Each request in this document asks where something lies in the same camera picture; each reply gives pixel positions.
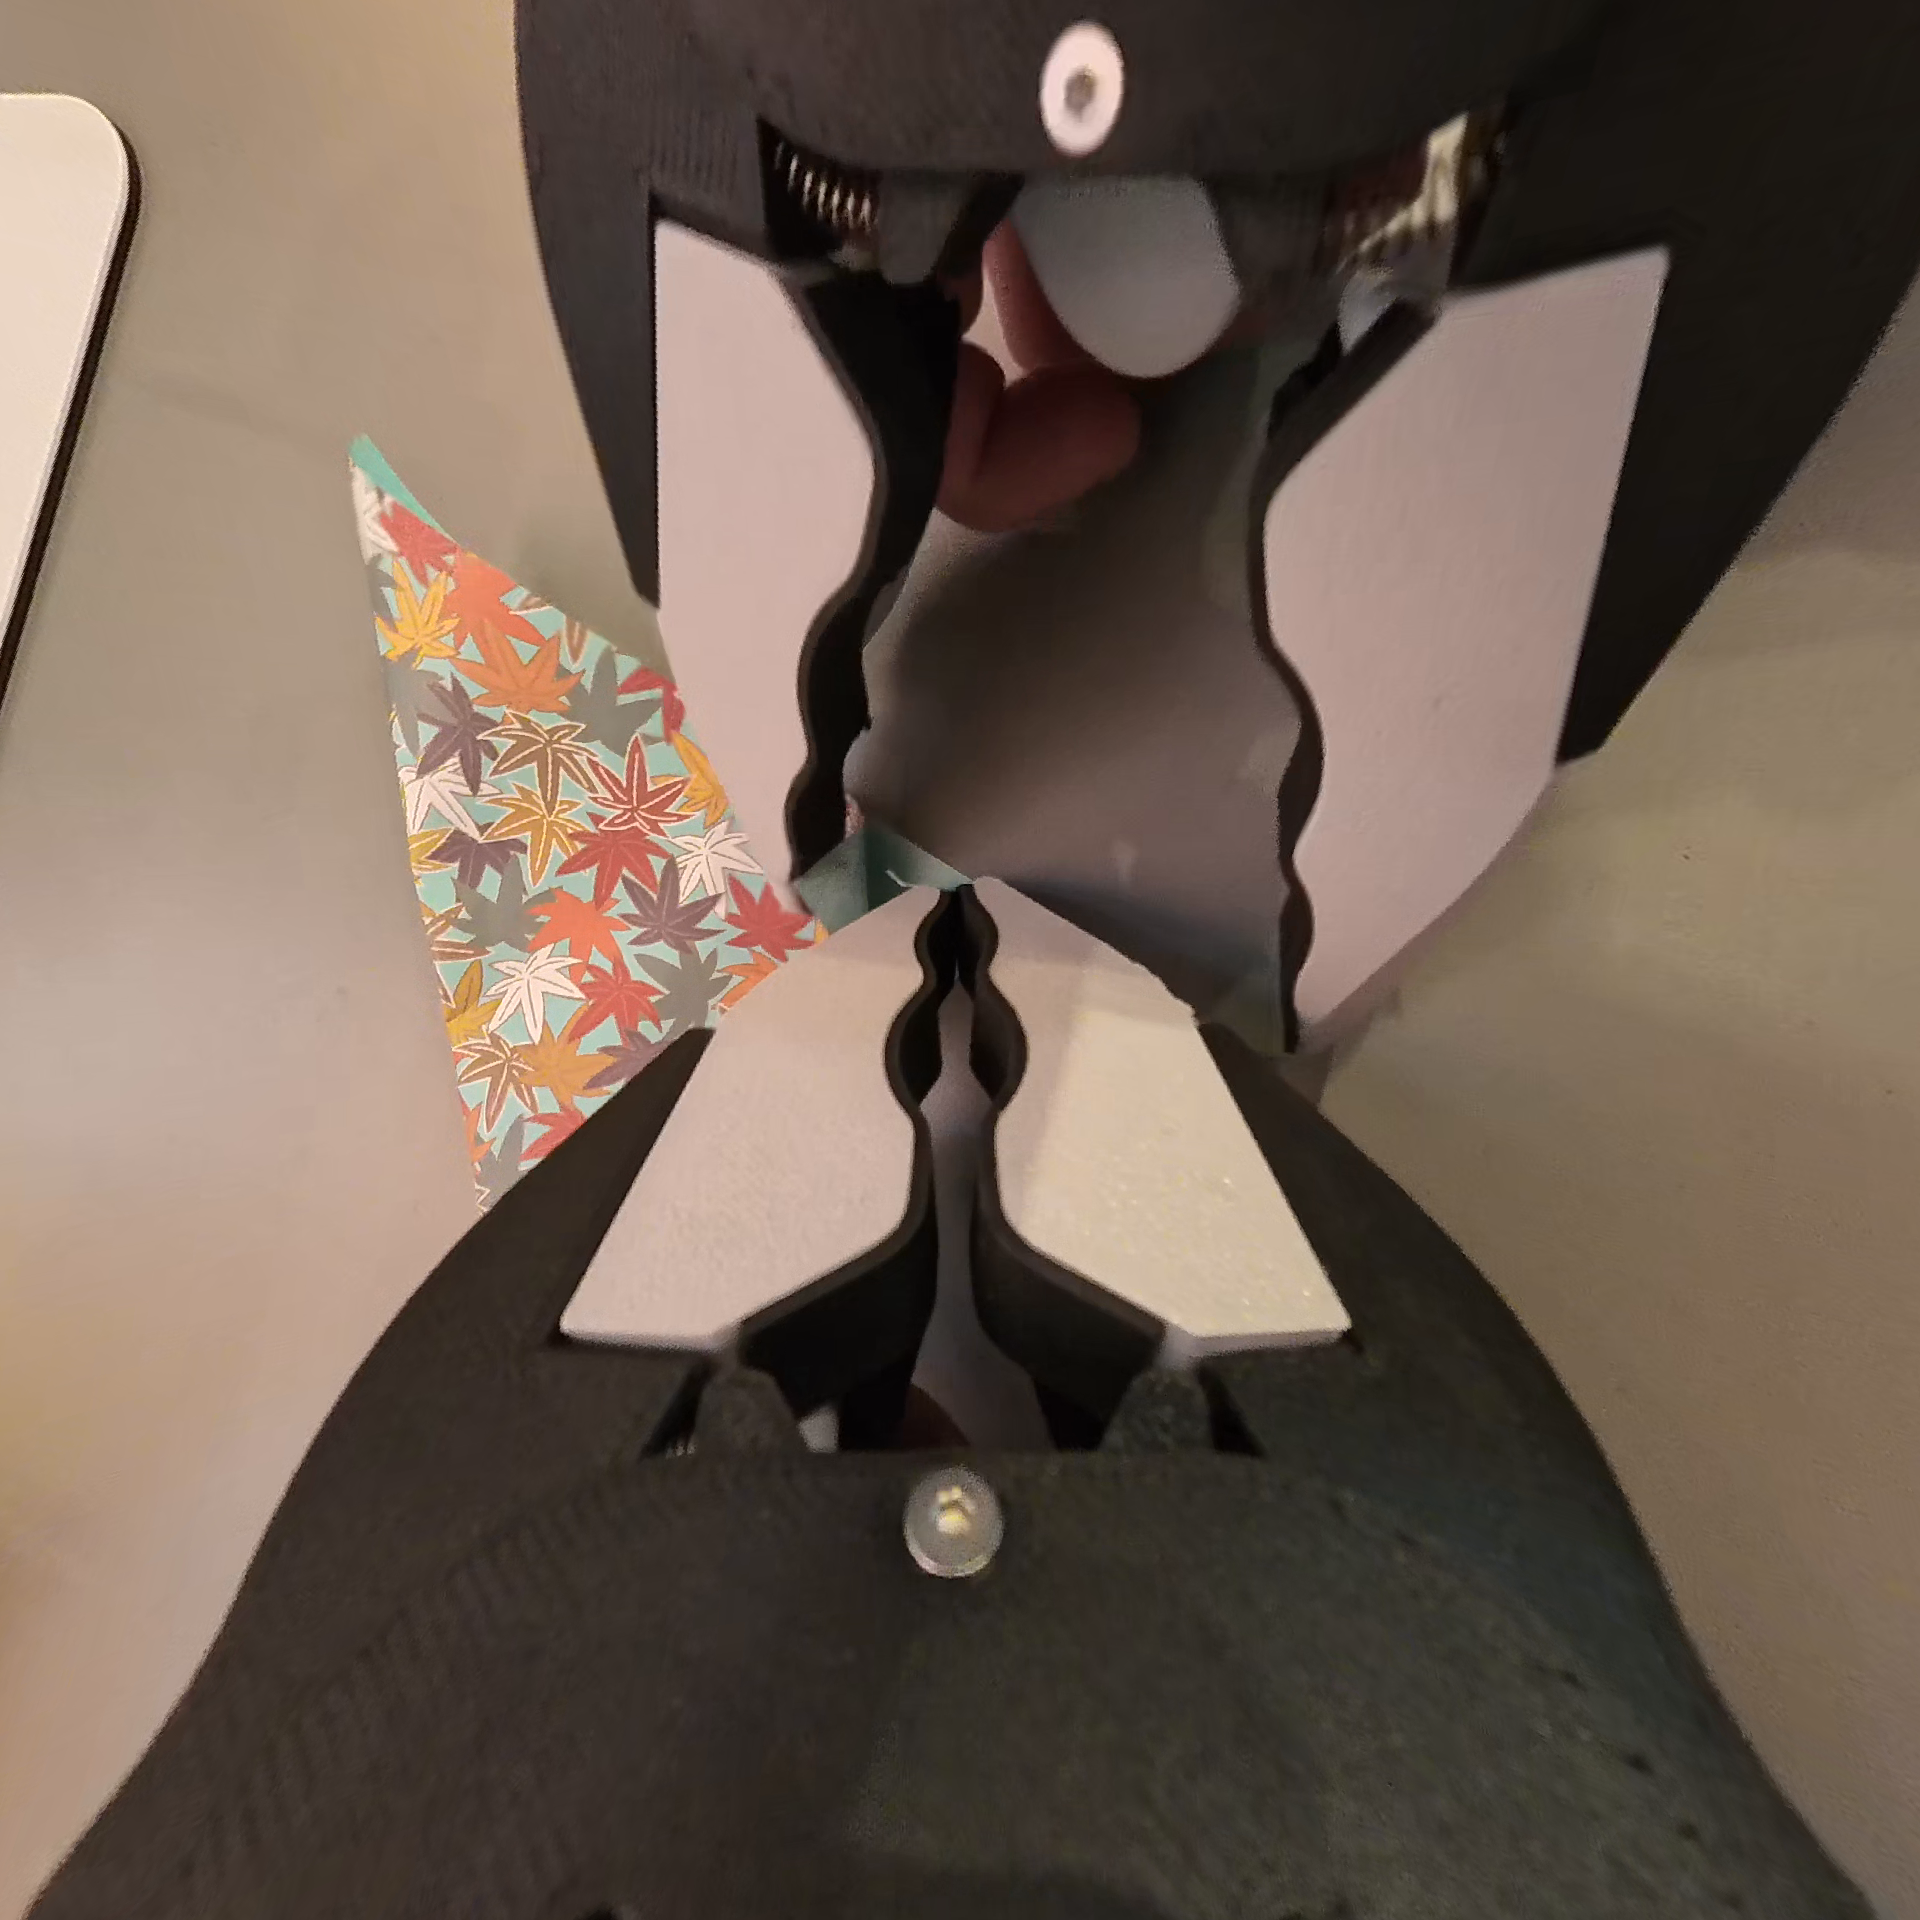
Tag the person's right hand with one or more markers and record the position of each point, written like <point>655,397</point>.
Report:
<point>1036,435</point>

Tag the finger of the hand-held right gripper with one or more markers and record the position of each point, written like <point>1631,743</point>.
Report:
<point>735,494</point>
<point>1441,629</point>

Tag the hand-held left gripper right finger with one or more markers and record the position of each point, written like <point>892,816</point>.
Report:
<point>1155,1184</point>

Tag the leaf-patterned origami paper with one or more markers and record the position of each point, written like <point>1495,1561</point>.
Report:
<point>556,840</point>

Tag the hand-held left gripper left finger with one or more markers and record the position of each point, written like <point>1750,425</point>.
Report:
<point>751,1170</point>

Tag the white board with black edge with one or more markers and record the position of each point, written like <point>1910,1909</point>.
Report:
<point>44,330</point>

